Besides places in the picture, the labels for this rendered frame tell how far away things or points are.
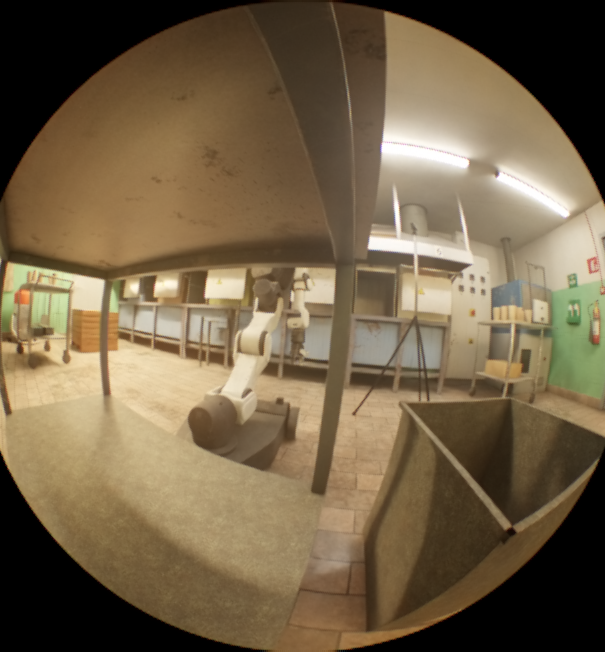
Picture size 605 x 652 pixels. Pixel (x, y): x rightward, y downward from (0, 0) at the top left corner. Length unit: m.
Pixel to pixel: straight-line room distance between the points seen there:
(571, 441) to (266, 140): 0.77
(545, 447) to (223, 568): 0.75
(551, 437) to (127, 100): 0.89
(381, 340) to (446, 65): 2.74
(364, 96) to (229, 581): 0.63
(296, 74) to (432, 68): 1.87
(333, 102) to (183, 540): 0.63
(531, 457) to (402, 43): 2.12
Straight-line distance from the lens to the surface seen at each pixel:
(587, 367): 3.69
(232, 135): 0.24
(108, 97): 0.26
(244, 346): 1.13
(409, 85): 2.02
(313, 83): 0.15
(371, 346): 2.40
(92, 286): 5.39
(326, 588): 0.70
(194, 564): 0.49
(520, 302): 3.33
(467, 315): 3.36
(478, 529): 0.30
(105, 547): 0.55
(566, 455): 0.66
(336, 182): 0.22
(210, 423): 0.75
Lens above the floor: 0.66
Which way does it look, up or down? level
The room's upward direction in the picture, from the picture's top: 5 degrees clockwise
